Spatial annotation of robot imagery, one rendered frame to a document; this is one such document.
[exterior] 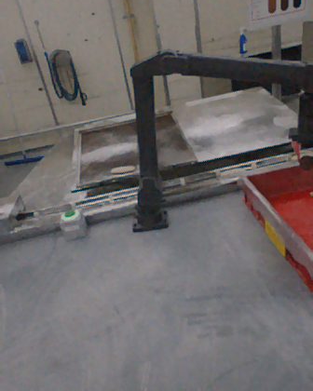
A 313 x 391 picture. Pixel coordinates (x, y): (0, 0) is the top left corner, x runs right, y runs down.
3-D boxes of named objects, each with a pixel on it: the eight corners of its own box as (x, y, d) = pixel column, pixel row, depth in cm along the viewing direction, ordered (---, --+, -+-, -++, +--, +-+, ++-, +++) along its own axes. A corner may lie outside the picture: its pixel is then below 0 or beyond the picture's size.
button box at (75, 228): (66, 250, 111) (56, 223, 106) (69, 237, 118) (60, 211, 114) (90, 245, 112) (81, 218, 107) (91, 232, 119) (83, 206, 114)
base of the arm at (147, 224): (132, 233, 108) (169, 228, 107) (127, 211, 104) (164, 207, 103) (134, 218, 116) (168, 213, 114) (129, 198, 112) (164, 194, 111)
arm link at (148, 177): (128, 50, 92) (124, 54, 83) (177, 47, 91) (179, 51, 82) (140, 192, 112) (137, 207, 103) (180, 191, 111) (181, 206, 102)
